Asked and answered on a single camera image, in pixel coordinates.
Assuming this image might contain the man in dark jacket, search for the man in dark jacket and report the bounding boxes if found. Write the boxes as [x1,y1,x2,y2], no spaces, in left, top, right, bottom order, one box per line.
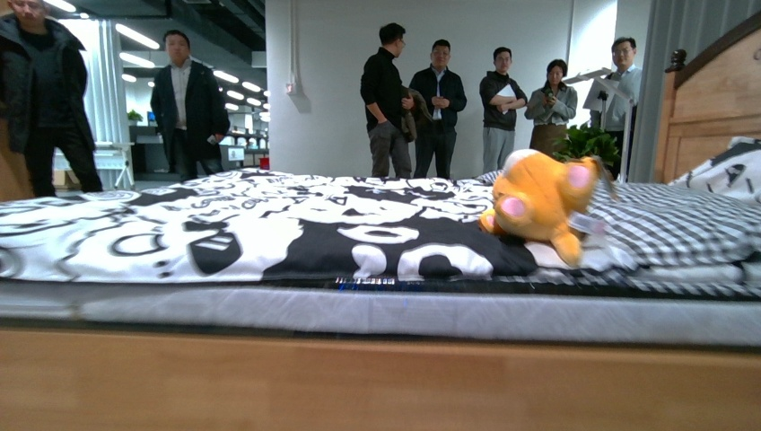
[409,39,467,179]

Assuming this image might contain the man in dark overcoat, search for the man in dark overcoat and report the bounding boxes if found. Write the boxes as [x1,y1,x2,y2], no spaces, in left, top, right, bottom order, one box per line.
[150,30,230,182]

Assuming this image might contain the wooden bed frame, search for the wooden bed frame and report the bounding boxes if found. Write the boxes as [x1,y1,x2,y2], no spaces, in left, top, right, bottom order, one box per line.
[1,329,760,430]

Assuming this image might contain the wooden headboard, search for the wooden headboard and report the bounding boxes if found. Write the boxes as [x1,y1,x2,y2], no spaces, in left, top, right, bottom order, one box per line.
[653,13,760,182]

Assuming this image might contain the woman in grey jacket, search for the woman in grey jacket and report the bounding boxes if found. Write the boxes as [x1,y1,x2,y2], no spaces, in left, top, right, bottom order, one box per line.
[524,58,578,156]

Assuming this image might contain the man holding white papers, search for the man holding white papers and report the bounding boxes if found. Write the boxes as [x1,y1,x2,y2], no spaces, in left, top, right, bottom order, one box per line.
[479,47,528,173]

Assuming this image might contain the white stand with board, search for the white stand with board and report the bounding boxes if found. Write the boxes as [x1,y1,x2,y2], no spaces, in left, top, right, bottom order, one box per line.
[564,67,634,183]

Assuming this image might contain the green potted plant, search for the green potted plant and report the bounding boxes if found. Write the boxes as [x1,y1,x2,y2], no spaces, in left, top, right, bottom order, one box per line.
[552,124,621,167]

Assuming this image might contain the black white checkered bedsheet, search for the black white checkered bedsheet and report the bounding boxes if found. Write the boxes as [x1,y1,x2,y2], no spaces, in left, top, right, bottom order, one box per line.
[508,183,760,302]

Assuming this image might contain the man in black sweater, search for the man in black sweater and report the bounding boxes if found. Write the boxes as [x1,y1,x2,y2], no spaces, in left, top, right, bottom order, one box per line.
[360,22,414,179]

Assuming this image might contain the black and white patterned quilt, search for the black and white patterned quilt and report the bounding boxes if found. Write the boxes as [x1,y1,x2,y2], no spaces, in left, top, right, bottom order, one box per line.
[1,169,538,284]

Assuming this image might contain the white mattress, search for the white mattress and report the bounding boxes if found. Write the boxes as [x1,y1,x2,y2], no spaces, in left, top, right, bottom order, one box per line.
[1,281,760,349]

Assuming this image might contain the man in light shirt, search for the man in light shirt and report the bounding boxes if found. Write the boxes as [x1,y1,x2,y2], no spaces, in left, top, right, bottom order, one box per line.
[590,36,643,180]

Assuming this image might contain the black and white pillow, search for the black and white pillow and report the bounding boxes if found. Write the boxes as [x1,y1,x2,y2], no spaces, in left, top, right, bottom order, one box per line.
[669,136,760,204]

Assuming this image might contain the orange plush mouse toy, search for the orange plush mouse toy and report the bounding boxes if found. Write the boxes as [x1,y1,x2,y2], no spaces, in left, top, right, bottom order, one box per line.
[477,149,604,265]

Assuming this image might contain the man in black coat left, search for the man in black coat left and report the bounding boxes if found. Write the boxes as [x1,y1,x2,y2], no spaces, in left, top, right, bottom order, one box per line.
[1,1,103,197]

